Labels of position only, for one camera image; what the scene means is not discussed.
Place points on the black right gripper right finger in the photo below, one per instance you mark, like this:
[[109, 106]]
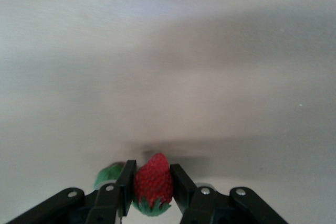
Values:
[[204, 205]]

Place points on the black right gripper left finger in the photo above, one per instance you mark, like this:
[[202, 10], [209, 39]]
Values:
[[105, 205]]

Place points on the red strawberry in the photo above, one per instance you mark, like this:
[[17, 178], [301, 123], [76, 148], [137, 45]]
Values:
[[153, 179], [107, 174]]

